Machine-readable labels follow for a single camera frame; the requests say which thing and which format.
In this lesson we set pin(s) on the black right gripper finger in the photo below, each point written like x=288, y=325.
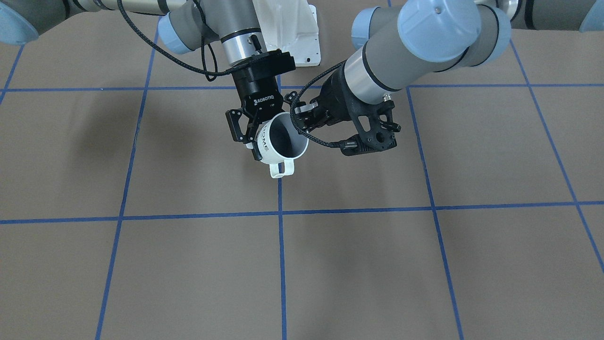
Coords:
x=291, y=102
x=249, y=137

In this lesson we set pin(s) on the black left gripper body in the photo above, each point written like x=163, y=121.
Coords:
x=336, y=98

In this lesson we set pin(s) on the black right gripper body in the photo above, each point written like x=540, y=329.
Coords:
x=256, y=88

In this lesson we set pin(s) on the white mug grey inside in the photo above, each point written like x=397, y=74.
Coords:
x=280, y=144

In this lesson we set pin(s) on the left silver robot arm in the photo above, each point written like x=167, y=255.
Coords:
x=394, y=46

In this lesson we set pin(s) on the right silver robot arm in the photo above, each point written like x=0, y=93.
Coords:
x=214, y=38

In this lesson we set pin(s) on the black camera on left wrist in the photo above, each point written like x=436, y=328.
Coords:
x=373, y=130

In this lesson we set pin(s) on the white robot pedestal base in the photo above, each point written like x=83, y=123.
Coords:
x=290, y=26

